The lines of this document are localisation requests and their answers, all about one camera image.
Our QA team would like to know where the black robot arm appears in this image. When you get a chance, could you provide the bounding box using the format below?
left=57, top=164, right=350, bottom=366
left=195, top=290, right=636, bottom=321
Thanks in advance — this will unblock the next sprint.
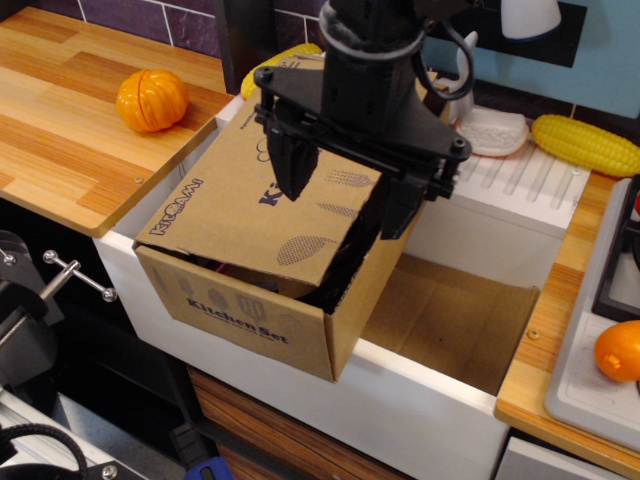
left=254, top=1, right=478, bottom=240

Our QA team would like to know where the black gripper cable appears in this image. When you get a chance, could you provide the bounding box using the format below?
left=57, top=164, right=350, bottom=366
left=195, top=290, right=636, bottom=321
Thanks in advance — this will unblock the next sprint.
left=410, top=17, right=475, bottom=102

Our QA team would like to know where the black metal clamp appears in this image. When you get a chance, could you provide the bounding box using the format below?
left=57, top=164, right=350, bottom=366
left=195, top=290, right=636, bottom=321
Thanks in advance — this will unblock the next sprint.
left=1, top=230, right=118, bottom=389

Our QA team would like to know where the brown cardboard kitchen set box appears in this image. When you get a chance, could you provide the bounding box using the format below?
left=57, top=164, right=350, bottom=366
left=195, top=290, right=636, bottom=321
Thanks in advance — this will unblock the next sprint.
left=132, top=55, right=454, bottom=384

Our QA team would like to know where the white toy sink basin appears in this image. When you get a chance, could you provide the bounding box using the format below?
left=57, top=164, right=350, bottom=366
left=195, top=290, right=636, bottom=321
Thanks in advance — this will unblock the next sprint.
left=92, top=90, right=592, bottom=480

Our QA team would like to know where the black braided cable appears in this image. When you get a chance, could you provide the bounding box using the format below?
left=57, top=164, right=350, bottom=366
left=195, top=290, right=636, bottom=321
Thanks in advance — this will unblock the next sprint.
left=0, top=422, right=89, bottom=480

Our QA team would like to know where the orange toy pumpkin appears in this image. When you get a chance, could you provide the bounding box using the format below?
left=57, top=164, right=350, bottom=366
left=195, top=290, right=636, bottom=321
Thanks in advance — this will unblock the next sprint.
left=115, top=69, right=190, bottom=133

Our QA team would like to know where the blue handle object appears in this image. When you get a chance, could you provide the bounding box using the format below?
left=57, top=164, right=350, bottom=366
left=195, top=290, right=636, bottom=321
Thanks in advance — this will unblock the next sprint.
left=184, top=456, right=235, bottom=480

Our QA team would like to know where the yellow toy corn behind box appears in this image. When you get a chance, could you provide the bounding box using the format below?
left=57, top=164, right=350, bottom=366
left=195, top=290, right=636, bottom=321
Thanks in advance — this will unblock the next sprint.
left=240, top=43, right=324, bottom=100

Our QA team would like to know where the white lamp shade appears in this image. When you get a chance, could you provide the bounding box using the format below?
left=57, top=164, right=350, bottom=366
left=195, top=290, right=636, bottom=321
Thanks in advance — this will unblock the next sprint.
left=500, top=0, right=561, bottom=41

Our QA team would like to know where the orange toy fruit right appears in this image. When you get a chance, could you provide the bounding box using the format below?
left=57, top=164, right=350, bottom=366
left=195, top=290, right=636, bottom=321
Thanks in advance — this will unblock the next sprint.
left=594, top=320, right=639, bottom=382

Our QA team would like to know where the white toy faucet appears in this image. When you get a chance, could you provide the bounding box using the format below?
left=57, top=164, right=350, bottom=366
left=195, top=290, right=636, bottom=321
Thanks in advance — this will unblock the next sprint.
left=439, top=48, right=475, bottom=124

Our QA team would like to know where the yellow toy corn right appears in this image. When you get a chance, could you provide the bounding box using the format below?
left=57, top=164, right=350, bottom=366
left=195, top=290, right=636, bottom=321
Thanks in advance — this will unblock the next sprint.
left=531, top=114, right=639, bottom=178

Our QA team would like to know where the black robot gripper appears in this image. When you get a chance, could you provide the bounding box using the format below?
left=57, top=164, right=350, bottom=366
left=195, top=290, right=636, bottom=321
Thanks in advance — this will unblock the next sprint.
left=255, top=36, right=471, bottom=240

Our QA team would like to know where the white toy bread slice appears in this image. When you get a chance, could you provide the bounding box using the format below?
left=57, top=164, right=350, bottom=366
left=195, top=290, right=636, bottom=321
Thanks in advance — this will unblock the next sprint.
left=455, top=107, right=529, bottom=157

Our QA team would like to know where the grey toy stove top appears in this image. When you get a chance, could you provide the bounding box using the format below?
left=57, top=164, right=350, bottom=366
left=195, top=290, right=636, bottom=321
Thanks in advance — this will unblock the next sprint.
left=544, top=177, right=639, bottom=451

